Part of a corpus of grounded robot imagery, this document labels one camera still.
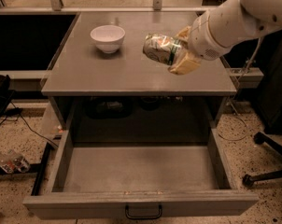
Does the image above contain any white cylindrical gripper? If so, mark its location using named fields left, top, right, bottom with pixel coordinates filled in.
left=168, top=11, right=232, bottom=75

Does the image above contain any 7up can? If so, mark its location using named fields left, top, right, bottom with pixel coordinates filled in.
left=143, top=34, right=187, bottom=66

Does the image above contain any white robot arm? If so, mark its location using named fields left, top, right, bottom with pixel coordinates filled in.
left=169, top=0, right=282, bottom=75

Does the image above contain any grey counter cabinet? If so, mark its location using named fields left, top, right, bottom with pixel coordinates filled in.
left=40, top=10, right=238, bottom=133

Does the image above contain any grey open drawer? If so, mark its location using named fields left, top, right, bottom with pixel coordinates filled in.
left=23, top=130, right=258, bottom=219

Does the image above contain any white ceramic bowl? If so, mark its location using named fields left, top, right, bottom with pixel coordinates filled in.
left=90, top=25, right=126, bottom=53

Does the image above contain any black office chair base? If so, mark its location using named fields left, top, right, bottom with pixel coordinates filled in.
left=242, top=132, right=282, bottom=188

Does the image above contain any clear plastic bottle on floor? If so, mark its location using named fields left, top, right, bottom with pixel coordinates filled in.
left=0, top=149, right=31, bottom=174

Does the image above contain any white cable on right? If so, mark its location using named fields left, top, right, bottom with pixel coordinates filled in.
left=217, top=36, right=265, bottom=142

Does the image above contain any black drawer handle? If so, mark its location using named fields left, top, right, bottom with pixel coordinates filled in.
left=124, top=204, right=162, bottom=220

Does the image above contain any black floor cable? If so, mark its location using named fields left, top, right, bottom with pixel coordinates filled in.
left=0, top=100, right=60, bottom=148

